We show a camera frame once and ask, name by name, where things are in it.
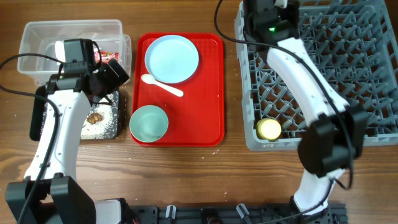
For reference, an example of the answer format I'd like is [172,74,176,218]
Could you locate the brown food scrap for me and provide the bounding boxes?
[86,113,103,124]

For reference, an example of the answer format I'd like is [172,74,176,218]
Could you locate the white rice grains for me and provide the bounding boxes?
[42,90,119,142]

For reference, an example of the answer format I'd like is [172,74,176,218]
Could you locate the white plastic spoon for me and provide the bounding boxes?
[141,74,184,97]

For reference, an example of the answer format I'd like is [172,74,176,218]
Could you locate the green bowl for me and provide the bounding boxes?
[129,105,169,143]

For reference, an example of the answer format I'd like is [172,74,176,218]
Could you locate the light blue round plate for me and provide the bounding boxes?
[144,35,199,84]

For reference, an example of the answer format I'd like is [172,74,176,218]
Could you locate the yellow plastic cup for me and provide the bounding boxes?
[256,118,282,141]

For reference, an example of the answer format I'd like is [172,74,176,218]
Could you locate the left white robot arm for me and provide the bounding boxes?
[6,39,134,223]

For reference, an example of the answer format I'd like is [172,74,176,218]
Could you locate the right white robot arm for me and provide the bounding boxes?
[243,1,368,220]

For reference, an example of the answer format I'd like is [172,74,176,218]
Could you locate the black rectangular waste tray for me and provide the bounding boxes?
[29,90,120,141]

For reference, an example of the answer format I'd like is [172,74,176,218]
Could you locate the grey dishwasher rack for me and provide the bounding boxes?
[236,0,397,151]

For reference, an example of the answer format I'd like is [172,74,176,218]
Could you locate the red snack wrapper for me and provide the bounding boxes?
[95,50,119,63]

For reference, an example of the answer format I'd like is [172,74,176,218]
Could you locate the clear plastic bin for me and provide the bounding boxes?
[17,19,132,86]

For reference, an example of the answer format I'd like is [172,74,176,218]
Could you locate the crumpled white tissue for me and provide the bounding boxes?
[55,41,65,62]

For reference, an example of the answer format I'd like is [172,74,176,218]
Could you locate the red plastic tray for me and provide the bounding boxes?
[132,32,225,147]

